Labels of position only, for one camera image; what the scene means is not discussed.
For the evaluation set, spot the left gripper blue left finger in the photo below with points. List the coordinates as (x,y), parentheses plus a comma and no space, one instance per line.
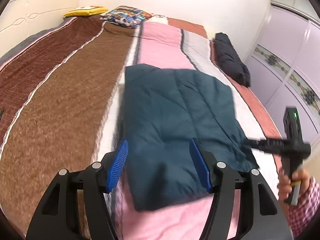
(116,163)

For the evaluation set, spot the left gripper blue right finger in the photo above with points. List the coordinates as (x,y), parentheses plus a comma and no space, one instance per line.
(200,165)

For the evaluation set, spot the teal quilted puffer jacket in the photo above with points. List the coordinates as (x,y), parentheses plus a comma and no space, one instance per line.
(164,109)

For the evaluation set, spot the pink checked sleeve forearm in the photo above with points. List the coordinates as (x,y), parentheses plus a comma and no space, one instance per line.
(302,214)

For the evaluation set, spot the person's right hand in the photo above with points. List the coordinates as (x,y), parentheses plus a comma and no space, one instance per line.
(285,184)

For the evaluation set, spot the lilac wardrobe with floral band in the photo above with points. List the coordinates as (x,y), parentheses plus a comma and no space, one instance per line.
(284,65)

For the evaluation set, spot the striped plush bed blanket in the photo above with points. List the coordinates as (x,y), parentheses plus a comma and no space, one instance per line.
(63,99)

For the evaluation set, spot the black folded jacket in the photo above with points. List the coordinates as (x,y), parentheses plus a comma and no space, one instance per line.
(229,61)

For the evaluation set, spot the black smartphone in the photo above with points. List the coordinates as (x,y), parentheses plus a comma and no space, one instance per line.
(1,113)

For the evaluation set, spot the colourful patterned pillow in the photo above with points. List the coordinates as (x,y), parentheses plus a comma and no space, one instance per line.
(125,16)

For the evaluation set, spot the yellow pillow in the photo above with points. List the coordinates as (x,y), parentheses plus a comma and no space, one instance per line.
(86,11)

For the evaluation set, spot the cream bed headboard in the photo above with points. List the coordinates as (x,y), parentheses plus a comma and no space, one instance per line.
(23,18)

